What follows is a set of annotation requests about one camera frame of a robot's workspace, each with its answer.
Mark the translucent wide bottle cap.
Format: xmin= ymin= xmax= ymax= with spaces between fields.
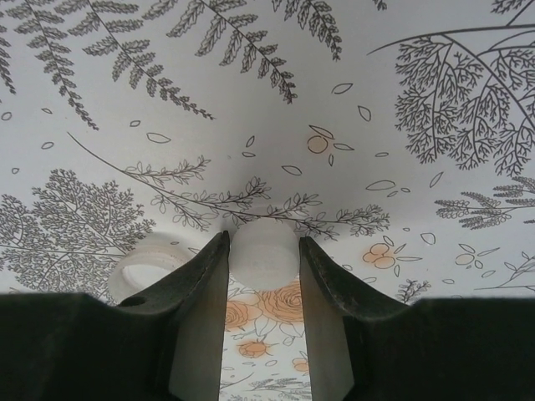
xmin=109 ymin=232 xmax=189 ymax=308

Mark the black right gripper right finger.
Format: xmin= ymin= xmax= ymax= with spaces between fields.
xmin=298 ymin=235 xmax=535 ymax=401

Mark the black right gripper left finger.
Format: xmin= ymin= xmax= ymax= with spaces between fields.
xmin=0 ymin=231 xmax=231 ymax=401

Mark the floral patterned table cover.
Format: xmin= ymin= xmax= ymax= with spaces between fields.
xmin=0 ymin=0 xmax=535 ymax=401

